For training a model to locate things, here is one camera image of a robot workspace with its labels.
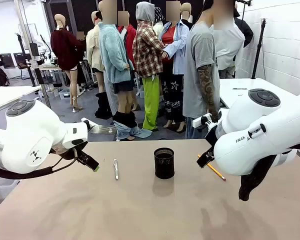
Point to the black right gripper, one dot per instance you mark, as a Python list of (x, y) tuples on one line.
[(212, 135)]

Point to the grey mannequin base plate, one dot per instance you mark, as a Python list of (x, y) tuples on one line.
[(102, 130)]

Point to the person's hand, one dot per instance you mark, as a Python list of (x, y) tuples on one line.
[(214, 116)]

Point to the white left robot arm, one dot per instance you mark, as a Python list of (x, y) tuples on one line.
[(27, 130)]

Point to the mannequin in dark red sweater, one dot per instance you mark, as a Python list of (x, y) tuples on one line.
[(65, 50)]

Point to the thin grey tool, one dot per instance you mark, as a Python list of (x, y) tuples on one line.
[(239, 88)]

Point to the yellow pencil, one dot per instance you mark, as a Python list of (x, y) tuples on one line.
[(216, 171)]

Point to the black office chair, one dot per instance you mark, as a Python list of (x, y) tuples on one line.
[(21, 60), (7, 60)]

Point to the person's tattooed forearm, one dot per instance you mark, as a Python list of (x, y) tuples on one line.
[(207, 87)]

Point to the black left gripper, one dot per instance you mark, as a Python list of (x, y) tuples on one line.
[(72, 151)]

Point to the black tripod stand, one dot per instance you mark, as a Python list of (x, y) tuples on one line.
[(258, 50)]

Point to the mannequin in blue shirt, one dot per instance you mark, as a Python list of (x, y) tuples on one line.
[(177, 57)]

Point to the mannequin in cream jacket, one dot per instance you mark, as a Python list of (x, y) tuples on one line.
[(93, 50)]

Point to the bare beige mannequin head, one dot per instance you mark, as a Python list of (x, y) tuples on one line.
[(186, 10)]

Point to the grey storage bin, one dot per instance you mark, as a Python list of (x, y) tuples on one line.
[(64, 94)]

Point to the metal frame workbench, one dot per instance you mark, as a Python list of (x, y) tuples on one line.
[(46, 75)]

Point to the black mesh pen holder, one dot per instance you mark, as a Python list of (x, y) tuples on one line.
[(164, 167)]

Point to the white table with rounded corner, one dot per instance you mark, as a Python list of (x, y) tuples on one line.
[(240, 83)]

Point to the person in white black shirt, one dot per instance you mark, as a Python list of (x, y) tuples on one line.
[(227, 50)]

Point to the person in grey T-shirt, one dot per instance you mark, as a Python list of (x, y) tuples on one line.
[(197, 50)]

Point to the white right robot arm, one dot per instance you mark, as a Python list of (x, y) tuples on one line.
[(252, 120)]

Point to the mannequin in plaid shirt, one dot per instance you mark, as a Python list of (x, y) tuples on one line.
[(147, 55)]

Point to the mannequin in red jacket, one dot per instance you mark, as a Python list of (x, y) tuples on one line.
[(130, 37)]

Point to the blue jeans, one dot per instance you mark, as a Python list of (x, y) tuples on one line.
[(125, 132)]

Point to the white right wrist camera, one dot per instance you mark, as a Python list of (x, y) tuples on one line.
[(198, 121)]

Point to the mannequin in light blue fleece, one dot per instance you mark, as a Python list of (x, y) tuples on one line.
[(112, 57)]

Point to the clear white multicolour pen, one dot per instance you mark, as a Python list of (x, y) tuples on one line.
[(116, 170)]

